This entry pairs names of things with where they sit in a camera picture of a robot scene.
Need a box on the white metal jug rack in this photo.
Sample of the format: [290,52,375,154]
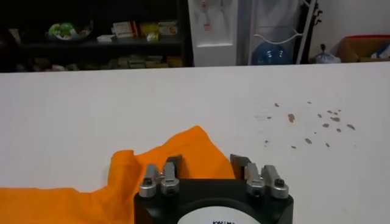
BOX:
[237,0,317,66]

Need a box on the black tripod stand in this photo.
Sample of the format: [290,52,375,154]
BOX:
[300,0,323,65]

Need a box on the open brown cardboard box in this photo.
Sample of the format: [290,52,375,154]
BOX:
[336,34,390,63]

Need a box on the white water dispenser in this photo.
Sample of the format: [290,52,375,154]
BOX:
[187,0,239,67]

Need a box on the blue water jug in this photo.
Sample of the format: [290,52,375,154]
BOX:
[251,41,293,65]

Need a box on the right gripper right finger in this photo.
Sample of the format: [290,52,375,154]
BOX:
[230,153,289,200]

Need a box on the black shelving unit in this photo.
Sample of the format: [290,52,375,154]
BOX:
[0,0,194,73]

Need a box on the red and white box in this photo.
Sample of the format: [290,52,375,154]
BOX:
[112,20,138,38]

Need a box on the orange t-shirt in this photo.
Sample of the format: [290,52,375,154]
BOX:
[0,125,236,224]

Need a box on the knotted grey plastic bag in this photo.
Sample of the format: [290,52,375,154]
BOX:
[313,44,342,64]

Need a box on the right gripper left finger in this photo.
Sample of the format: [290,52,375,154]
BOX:
[138,155,183,198]

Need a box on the green and white bowl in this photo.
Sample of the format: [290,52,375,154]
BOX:
[47,21,93,42]

